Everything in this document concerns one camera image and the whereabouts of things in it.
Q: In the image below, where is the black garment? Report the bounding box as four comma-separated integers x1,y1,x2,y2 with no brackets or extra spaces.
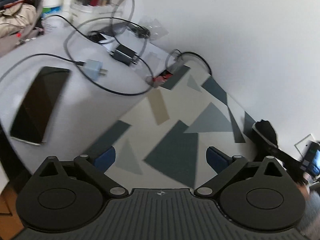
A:
252,120,278,148

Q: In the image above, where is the geometric patterned table mat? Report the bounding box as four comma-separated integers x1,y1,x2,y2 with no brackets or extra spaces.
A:
85,62,256,189

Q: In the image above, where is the black smartphone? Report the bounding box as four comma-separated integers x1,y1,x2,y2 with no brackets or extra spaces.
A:
10,66,71,145

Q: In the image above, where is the light blue charger plug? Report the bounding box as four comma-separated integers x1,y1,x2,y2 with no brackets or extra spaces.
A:
83,60,108,81

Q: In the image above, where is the black power adapter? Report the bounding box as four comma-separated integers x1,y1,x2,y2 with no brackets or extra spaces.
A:
110,44,138,66

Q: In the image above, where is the white organizer with cosmetics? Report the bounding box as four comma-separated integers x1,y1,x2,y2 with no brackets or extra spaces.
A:
71,0,114,25

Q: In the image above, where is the beige bag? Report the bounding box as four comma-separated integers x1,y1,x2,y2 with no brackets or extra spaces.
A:
1,3,36,38

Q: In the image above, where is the white plastic bottle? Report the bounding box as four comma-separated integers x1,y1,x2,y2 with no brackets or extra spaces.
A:
42,0,62,33

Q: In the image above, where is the black charging cable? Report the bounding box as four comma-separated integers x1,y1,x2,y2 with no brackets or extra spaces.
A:
0,0,154,97

